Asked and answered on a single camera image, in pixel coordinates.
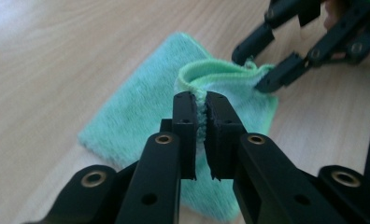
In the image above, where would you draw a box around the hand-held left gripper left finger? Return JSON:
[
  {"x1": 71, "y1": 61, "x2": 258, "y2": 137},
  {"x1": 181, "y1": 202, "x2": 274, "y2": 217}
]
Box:
[{"x1": 115, "y1": 91, "x2": 197, "y2": 224}]

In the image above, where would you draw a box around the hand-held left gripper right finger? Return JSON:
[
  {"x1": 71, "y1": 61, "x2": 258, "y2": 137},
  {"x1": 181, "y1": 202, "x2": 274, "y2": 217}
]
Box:
[{"x1": 205, "y1": 91, "x2": 346, "y2": 224}]

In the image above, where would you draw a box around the green cloth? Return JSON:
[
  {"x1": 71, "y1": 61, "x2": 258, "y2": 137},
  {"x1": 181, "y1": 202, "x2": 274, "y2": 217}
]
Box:
[{"x1": 78, "y1": 31, "x2": 279, "y2": 223}]

